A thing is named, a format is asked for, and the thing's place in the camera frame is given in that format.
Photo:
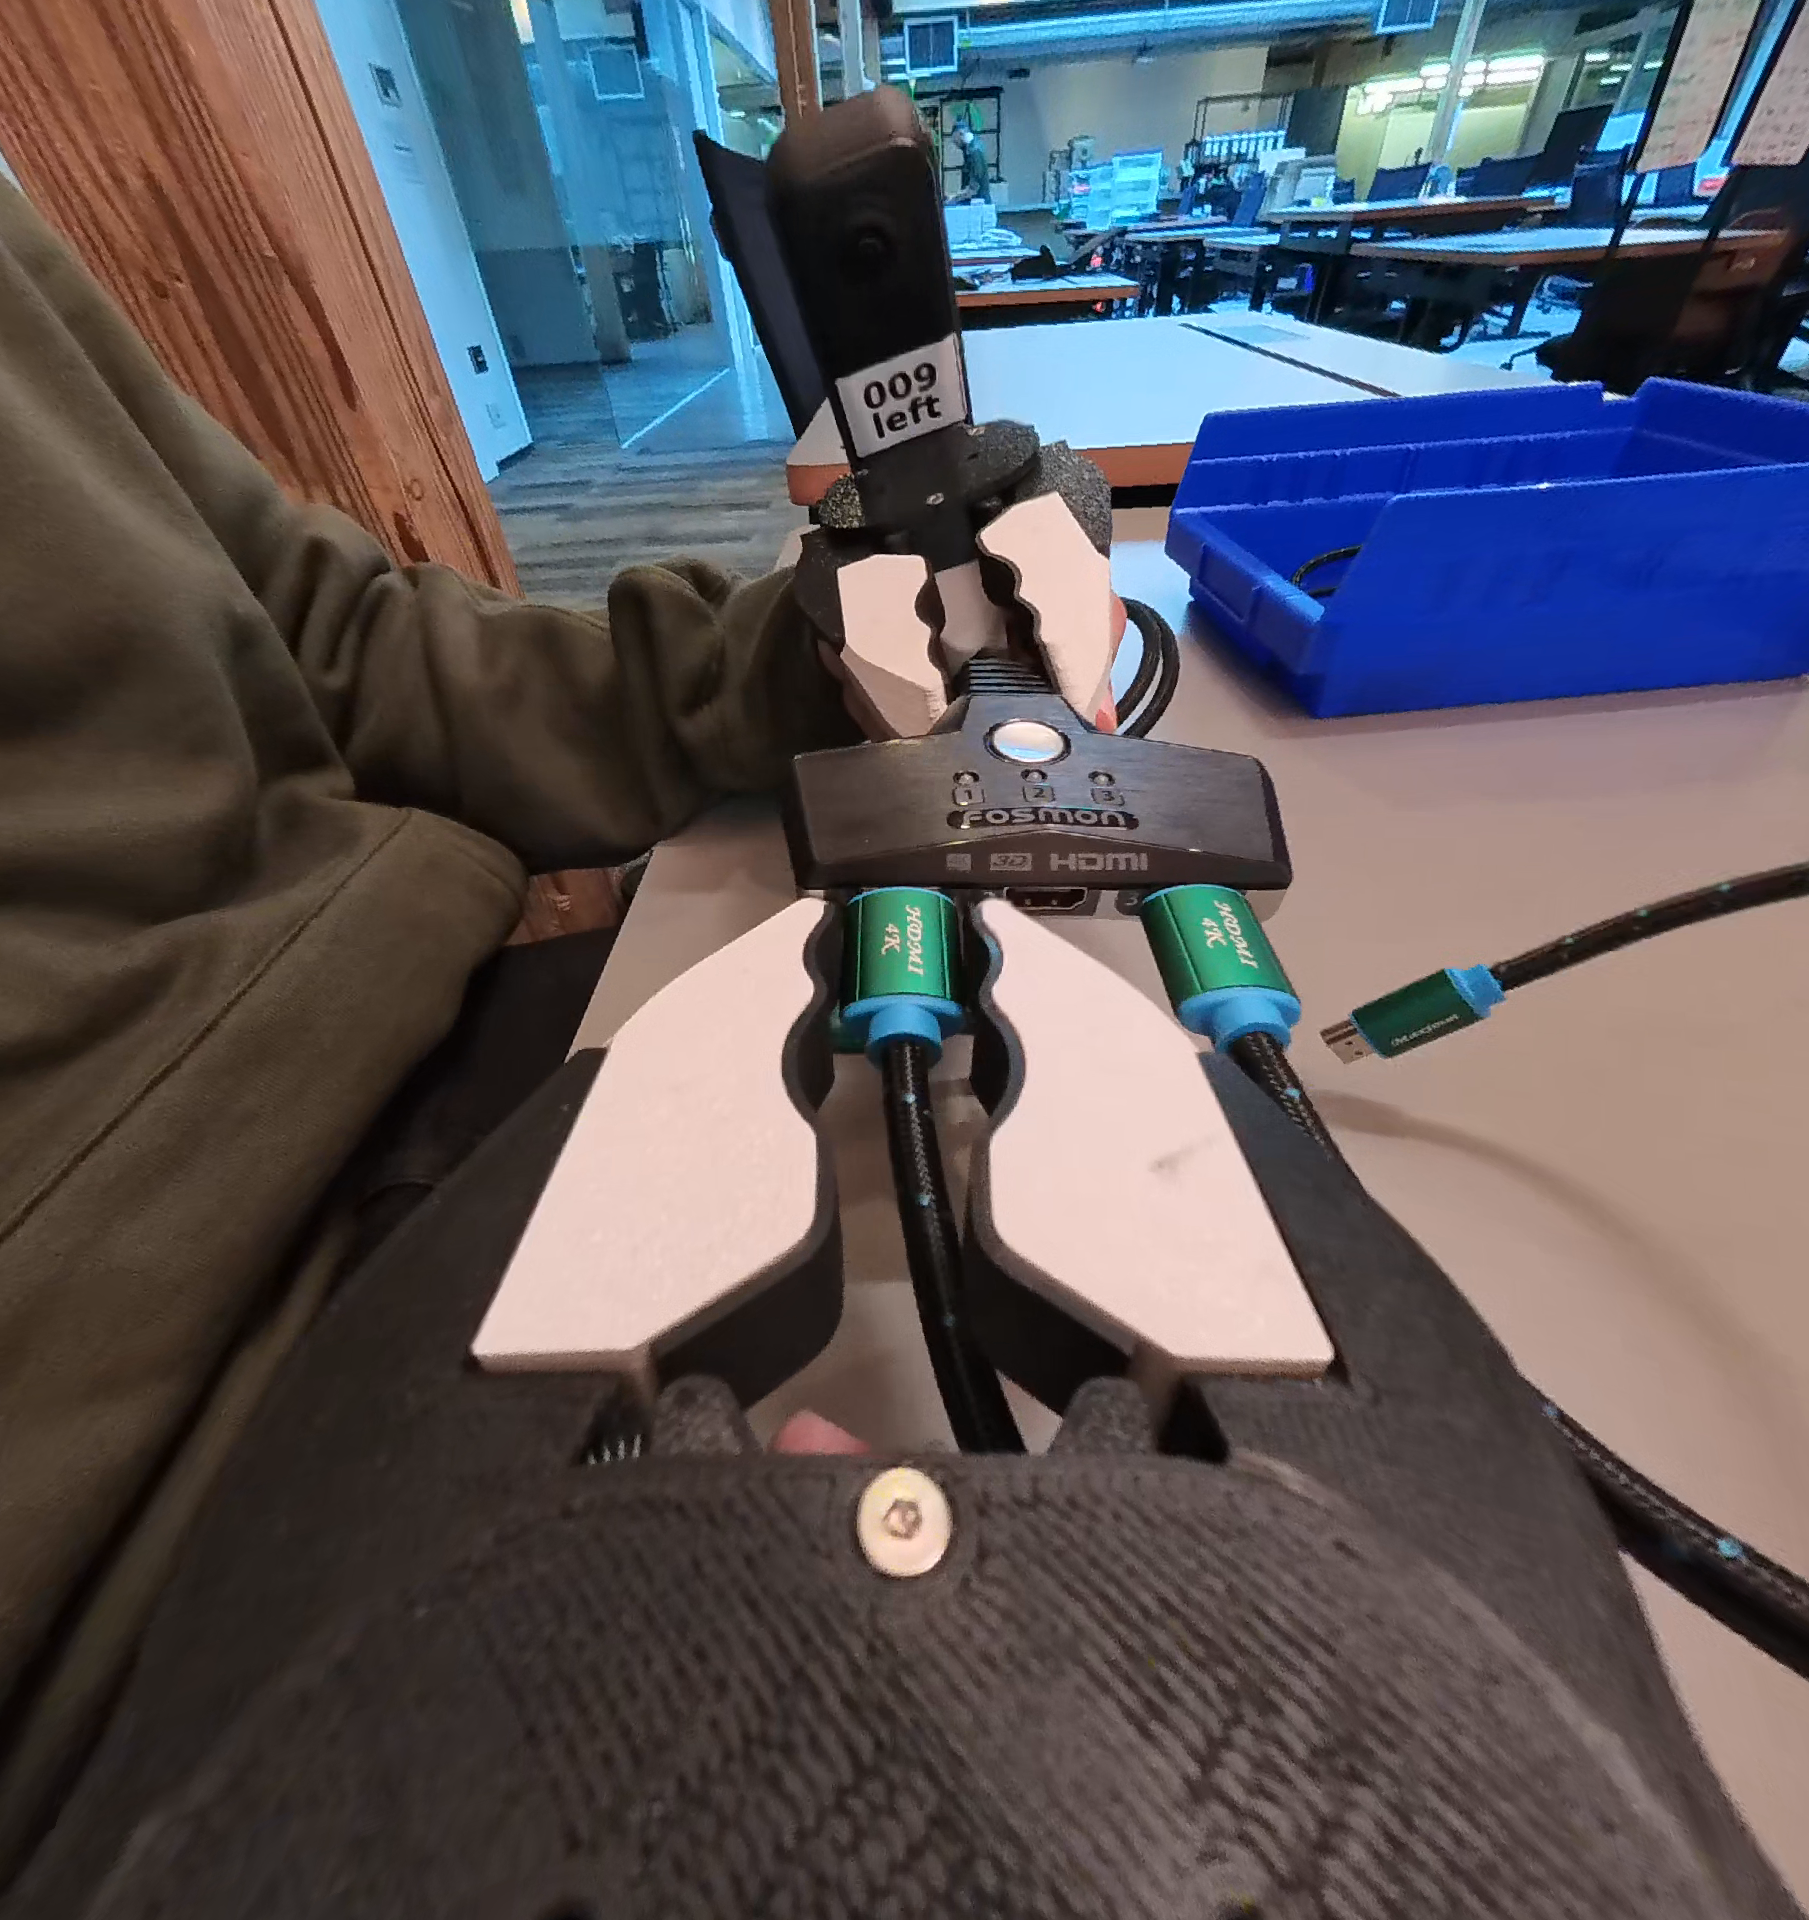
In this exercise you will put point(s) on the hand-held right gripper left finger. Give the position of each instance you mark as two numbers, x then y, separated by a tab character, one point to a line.
664	1185

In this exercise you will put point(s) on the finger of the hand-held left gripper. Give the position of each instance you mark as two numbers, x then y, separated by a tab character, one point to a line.
1065	601
879	639

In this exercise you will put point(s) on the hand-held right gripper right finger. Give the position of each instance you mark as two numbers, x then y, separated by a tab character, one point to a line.
1146	1185

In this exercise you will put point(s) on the black HDMI switch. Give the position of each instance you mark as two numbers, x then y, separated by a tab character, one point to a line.
874	810

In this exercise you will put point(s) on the person's left forearm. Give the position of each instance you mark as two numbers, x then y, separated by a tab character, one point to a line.
546	703

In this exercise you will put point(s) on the white-topped desk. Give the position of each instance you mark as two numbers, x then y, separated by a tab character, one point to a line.
1146	376

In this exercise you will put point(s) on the grey desk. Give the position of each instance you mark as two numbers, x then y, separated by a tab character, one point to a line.
1592	1198

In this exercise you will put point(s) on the dark long desk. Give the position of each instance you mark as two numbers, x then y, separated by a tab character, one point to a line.
1520	247

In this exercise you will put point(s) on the person's black pants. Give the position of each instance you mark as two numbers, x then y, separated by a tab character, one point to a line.
454	1083

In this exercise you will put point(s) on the large blue plastic bin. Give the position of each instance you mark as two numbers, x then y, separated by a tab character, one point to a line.
1565	601

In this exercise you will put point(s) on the olive green hoodie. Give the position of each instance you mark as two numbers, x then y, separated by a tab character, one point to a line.
169	898

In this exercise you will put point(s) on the wooden pillar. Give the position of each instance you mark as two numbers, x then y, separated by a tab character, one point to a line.
215	228

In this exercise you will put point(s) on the black office chair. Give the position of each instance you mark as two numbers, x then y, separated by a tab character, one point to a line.
1713	284

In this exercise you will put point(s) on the handwritten paper sheet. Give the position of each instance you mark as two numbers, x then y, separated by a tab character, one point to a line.
1804	76
1694	76

